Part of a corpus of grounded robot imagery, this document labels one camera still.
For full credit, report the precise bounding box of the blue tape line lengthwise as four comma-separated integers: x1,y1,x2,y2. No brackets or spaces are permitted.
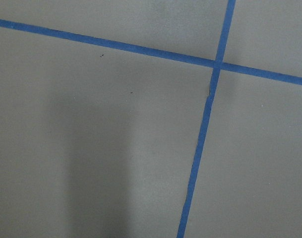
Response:
0,19,302,85

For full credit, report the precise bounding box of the blue tape line crosswise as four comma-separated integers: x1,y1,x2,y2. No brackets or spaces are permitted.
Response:
177,0,236,238

